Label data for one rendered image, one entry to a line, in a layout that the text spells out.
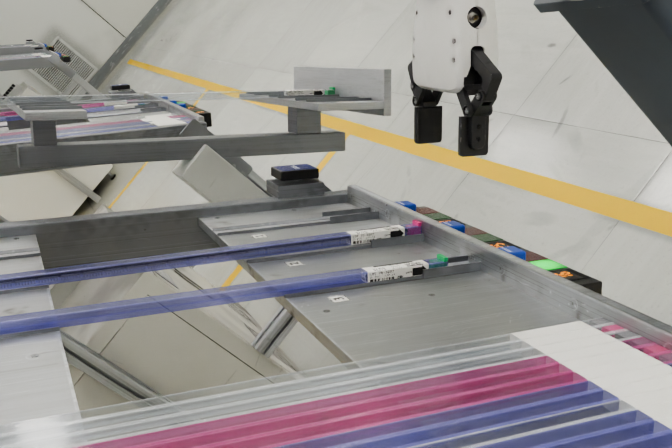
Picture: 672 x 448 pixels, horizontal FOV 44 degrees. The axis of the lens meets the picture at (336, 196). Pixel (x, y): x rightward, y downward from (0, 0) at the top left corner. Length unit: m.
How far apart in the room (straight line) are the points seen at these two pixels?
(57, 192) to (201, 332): 3.56
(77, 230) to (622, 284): 1.12
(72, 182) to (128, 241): 4.35
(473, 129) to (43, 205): 4.68
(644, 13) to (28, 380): 0.76
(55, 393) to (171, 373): 1.34
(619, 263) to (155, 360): 0.99
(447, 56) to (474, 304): 0.26
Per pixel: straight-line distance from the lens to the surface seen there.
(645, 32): 1.07
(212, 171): 1.24
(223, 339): 1.90
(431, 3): 0.86
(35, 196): 5.37
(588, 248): 1.86
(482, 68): 0.81
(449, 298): 0.71
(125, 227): 0.98
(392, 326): 0.64
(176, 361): 1.90
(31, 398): 0.57
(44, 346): 0.65
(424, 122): 0.91
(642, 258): 1.76
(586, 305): 0.67
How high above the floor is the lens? 1.17
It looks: 25 degrees down
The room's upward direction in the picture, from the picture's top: 49 degrees counter-clockwise
